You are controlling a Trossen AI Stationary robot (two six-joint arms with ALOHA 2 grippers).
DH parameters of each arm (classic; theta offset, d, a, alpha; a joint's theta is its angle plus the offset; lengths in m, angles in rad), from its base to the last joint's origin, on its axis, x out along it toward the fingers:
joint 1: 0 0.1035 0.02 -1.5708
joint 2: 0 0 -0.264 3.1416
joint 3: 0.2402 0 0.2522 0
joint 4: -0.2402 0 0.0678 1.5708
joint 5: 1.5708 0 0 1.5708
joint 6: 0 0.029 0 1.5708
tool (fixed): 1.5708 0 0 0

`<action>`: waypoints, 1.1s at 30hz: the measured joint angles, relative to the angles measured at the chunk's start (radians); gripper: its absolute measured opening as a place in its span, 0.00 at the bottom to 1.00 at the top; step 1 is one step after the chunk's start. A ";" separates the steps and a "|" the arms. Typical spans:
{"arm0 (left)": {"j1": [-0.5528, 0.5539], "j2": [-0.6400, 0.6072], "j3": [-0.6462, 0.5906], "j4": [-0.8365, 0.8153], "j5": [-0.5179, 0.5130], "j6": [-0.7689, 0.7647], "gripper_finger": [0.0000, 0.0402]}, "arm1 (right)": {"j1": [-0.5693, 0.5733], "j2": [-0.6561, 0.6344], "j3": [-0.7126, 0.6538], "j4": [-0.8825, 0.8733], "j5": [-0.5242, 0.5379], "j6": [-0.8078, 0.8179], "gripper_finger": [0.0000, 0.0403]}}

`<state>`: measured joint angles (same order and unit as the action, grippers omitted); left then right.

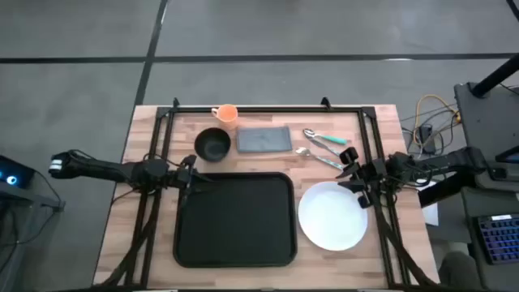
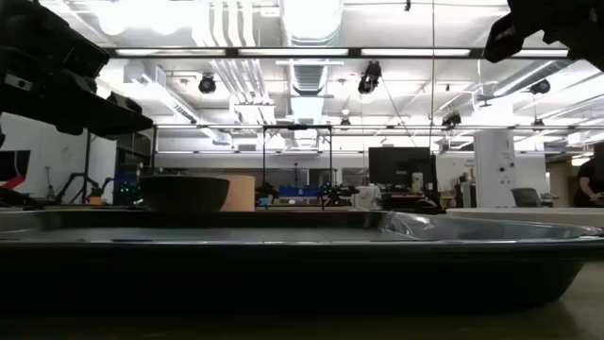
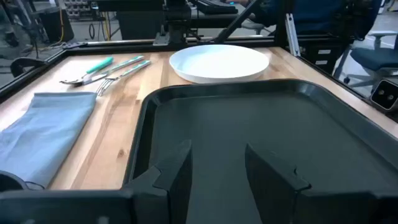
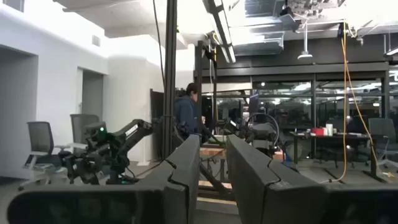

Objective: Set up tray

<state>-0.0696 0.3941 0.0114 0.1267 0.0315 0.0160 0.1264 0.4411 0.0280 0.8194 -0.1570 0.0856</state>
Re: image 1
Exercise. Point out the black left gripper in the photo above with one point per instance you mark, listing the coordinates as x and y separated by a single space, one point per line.
176 175

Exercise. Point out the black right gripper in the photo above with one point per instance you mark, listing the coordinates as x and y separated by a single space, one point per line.
372 175

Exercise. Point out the black bowl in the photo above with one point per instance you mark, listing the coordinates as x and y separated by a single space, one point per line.
212 145

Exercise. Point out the white round plate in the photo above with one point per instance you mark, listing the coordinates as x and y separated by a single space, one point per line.
332 217

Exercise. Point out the orange cup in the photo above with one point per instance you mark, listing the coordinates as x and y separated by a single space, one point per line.
227 115

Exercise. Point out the grey cloth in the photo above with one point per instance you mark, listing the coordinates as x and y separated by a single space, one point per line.
263 140

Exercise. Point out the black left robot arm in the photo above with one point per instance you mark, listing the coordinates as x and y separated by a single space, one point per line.
101 168

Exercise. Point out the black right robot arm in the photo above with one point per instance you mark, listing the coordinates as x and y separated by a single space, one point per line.
438 162

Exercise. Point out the black serving tray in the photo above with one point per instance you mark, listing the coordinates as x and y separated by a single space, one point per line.
235 221

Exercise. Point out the metal table knife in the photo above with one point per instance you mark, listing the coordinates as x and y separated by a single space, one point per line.
326 147

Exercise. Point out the black table clamp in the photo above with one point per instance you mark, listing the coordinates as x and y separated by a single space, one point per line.
326 103
176 103

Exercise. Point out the black power adapter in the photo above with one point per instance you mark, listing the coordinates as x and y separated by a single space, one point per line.
426 138

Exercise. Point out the white paper sheet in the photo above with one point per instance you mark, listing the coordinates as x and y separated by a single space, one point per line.
431 213

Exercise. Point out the person's knee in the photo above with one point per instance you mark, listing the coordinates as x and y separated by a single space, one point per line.
460 271

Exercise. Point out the black keyboard with blue keys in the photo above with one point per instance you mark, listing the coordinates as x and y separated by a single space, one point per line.
500 239

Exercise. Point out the grey stand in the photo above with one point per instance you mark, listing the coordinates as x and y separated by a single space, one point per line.
24 195

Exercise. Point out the black pole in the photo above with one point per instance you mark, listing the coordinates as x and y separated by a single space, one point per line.
496 75

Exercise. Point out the black computer with blue light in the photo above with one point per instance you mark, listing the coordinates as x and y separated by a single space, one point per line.
14 172

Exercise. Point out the black metal rig frame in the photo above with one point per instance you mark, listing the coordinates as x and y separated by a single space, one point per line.
263 109

